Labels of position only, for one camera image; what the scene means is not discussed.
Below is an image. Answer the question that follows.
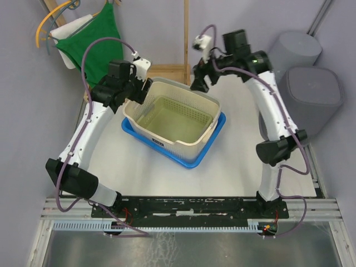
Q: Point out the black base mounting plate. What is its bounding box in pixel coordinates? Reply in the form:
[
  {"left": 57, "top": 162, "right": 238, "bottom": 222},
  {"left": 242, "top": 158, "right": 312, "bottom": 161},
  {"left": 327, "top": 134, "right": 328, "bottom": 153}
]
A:
[{"left": 108, "top": 196, "right": 289, "bottom": 227}]

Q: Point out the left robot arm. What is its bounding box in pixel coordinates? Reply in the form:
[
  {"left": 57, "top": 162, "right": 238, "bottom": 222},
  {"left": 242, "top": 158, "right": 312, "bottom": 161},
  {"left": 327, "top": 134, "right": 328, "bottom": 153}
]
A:
[{"left": 46, "top": 57, "right": 153, "bottom": 217}]

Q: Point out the cream plastic basket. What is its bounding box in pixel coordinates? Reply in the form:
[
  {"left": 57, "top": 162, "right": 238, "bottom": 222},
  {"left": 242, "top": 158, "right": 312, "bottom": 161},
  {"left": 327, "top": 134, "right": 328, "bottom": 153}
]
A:
[{"left": 123, "top": 77, "right": 221, "bottom": 163}]

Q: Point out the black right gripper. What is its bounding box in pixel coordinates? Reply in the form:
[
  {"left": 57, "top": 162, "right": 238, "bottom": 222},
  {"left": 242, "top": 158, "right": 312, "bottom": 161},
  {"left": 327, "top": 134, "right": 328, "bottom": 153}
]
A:
[{"left": 190, "top": 45, "right": 236, "bottom": 93}]

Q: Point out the grey round plastic bin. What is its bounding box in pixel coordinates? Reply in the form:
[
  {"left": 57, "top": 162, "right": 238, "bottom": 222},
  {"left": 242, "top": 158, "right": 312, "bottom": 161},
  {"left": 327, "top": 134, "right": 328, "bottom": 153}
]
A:
[{"left": 267, "top": 31, "right": 322, "bottom": 83}]

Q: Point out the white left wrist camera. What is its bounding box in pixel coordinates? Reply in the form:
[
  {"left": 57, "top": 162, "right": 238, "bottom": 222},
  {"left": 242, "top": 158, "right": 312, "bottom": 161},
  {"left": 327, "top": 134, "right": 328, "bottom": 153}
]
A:
[{"left": 131, "top": 51, "right": 152, "bottom": 81}]

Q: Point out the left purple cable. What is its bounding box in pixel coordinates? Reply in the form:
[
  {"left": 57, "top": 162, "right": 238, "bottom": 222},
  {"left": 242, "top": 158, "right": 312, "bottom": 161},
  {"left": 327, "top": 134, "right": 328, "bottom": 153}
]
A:
[{"left": 55, "top": 37, "right": 152, "bottom": 239}]

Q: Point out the wooden slanted post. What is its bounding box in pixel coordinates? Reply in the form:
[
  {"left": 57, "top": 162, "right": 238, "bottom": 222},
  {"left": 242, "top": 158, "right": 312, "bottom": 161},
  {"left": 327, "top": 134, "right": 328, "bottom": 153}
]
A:
[{"left": 41, "top": 0, "right": 67, "bottom": 33}]

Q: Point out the yellow clothes hanger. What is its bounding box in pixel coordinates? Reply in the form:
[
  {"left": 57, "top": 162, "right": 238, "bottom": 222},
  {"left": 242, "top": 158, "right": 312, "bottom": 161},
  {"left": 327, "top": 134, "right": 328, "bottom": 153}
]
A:
[{"left": 35, "top": 0, "right": 70, "bottom": 48}]

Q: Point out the pale green plastic tray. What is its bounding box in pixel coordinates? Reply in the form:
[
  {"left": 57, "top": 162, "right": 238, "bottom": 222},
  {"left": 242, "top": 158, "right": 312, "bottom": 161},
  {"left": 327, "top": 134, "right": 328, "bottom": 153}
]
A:
[{"left": 137, "top": 96, "right": 213, "bottom": 144}]

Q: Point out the wooden upright post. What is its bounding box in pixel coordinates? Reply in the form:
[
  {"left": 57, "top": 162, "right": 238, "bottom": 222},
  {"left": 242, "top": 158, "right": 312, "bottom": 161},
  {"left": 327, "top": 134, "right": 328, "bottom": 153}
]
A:
[{"left": 184, "top": 0, "right": 189, "bottom": 67}]

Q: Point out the aluminium frame rail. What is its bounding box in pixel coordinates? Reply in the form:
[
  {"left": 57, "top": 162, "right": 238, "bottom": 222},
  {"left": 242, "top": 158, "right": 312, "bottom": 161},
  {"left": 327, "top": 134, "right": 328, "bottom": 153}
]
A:
[{"left": 40, "top": 197, "right": 343, "bottom": 222}]

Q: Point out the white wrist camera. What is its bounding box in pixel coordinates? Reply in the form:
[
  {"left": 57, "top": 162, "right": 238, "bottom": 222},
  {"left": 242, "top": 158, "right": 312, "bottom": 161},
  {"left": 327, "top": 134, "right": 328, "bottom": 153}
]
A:
[
  {"left": 192, "top": 34, "right": 213, "bottom": 63},
  {"left": 131, "top": 51, "right": 152, "bottom": 81}
]

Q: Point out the grey slotted laundry basket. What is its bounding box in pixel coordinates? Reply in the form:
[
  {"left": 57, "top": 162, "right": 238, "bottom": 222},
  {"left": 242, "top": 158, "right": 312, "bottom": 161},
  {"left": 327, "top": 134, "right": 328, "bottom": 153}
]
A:
[{"left": 258, "top": 66, "right": 344, "bottom": 142}]

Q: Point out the green cloth garment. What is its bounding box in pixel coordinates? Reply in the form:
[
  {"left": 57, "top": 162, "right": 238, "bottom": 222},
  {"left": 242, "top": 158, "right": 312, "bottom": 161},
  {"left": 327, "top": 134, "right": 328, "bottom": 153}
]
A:
[{"left": 56, "top": 3, "right": 123, "bottom": 87}]

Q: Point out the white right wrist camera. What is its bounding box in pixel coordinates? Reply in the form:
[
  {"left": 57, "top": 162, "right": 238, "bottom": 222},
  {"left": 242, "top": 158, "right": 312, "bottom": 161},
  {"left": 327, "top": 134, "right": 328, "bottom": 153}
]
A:
[{"left": 192, "top": 34, "right": 213, "bottom": 63}]

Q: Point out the blue plastic tub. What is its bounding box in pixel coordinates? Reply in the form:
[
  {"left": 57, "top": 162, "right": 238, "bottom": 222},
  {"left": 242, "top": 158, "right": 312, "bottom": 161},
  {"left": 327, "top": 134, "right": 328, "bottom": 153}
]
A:
[{"left": 121, "top": 112, "right": 226, "bottom": 169}]

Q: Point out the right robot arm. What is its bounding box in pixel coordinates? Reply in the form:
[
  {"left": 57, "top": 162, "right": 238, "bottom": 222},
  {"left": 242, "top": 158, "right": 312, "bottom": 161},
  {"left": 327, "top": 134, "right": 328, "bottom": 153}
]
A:
[{"left": 190, "top": 29, "right": 307, "bottom": 217}]

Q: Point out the light blue cable duct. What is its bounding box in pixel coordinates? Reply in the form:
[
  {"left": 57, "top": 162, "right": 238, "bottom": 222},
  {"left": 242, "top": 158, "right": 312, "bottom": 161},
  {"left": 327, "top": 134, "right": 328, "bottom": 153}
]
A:
[{"left": 52, "top": 220, "right": 262, "bottom": 233}]

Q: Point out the wooden frame tray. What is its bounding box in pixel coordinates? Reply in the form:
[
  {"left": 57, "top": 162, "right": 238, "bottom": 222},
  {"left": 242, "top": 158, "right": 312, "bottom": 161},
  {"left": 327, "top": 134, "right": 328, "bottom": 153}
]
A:
[{"left": 146, "top": 64, "right": 191, "bottom": 85}]

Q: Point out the white towel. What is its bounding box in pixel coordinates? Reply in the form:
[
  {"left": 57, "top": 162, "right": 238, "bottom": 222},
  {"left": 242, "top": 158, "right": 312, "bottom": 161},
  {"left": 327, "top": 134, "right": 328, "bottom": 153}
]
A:
[{"left": 50, "top": 14, "right": 93, "bottom": 69}]

